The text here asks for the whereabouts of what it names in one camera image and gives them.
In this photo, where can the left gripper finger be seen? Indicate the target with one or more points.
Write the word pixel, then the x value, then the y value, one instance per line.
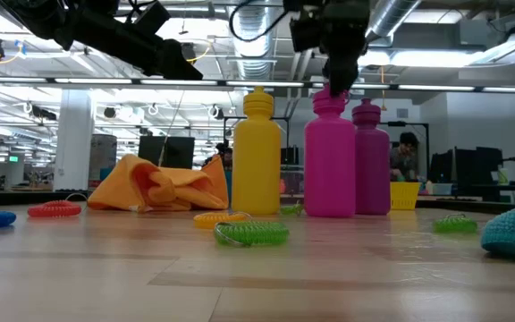
pixel 174 62

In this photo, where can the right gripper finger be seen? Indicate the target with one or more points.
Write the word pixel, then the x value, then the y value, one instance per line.
pixel 341 76

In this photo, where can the bright pink squeeze bottle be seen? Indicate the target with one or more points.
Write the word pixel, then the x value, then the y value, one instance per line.
pixel 329 156

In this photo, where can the purple squeeze bottle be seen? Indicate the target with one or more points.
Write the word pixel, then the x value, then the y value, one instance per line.
pixel 374 170

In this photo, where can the yellow squeeze bottle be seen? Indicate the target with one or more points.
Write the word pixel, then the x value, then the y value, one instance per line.
pixel 256 156

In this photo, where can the orange microfibre cloth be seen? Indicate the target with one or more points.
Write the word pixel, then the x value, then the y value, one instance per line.
pixel 150 188

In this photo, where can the green coil wristband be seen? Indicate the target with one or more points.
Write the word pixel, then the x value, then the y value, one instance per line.
pixel 455 224
pixel 253 233
pixel 291 209

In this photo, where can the yellow coil wristband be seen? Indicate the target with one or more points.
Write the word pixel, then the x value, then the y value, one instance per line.
pixel 213 220

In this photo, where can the red coil wristband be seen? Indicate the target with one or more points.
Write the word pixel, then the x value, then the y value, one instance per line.
pixel 54 209

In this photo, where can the black bar with light strips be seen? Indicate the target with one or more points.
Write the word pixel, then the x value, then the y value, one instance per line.
pixel 92 81

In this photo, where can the black monitor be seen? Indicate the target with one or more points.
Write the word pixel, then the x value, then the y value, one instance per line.
pixel 177 152

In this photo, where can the person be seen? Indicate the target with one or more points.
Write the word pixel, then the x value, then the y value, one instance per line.
pixel 402 156

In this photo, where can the white pillar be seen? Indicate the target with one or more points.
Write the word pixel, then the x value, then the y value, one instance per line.
pixel 74 138

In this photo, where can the clear plastic container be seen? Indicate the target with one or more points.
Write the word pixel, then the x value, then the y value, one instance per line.
pixel 292 179

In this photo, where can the grey barrel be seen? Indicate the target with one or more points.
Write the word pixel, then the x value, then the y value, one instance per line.
pixel 103 154

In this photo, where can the yellow plastic basket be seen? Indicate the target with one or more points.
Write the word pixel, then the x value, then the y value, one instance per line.
pixel 405 197

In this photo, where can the green exit sign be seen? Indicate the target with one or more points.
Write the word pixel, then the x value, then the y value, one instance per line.
pixel 14 158

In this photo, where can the desk with dark monitors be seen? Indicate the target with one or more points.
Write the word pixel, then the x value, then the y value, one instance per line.
pixel 476 170

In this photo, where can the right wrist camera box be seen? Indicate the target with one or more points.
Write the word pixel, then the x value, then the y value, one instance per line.
pixel 304 36

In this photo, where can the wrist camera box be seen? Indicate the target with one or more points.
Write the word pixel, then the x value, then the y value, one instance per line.
pixel 152 18
pixel 304 36

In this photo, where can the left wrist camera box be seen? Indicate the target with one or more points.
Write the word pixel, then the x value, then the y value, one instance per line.
pixel 152 18

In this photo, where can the smooth silver air duct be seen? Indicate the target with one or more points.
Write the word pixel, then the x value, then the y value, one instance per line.
pixel 391 15

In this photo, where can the ribbed silver air duct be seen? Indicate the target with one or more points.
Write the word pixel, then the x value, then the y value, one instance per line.
pixel 253 49

